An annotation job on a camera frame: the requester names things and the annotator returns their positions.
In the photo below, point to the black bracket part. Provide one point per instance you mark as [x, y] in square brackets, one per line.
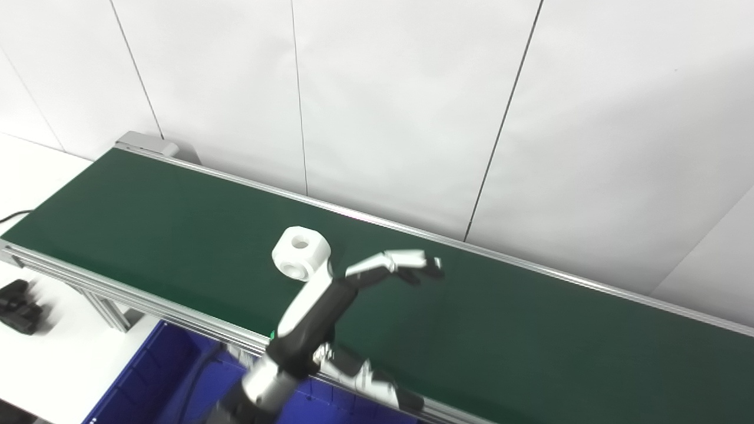
[20, 306]

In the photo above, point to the green conveyor belt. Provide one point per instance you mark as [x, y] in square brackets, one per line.
[530, 341]
[177, 317]

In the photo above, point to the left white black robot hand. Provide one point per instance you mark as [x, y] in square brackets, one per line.
[306, 324]

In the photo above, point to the grey conveyor motor housing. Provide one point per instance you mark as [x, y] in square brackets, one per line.
[177, 152]

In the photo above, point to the white hexagonal part with hole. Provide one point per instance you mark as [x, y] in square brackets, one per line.
[315, 250]

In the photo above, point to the blue plastic bin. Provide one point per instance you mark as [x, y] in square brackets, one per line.
[147, 383]

